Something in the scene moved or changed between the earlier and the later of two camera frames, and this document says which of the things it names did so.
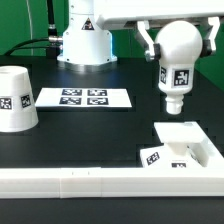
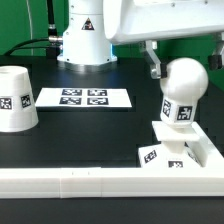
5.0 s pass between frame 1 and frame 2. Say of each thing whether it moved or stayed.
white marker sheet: stayed
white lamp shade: stayed
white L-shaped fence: stayed
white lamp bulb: moved
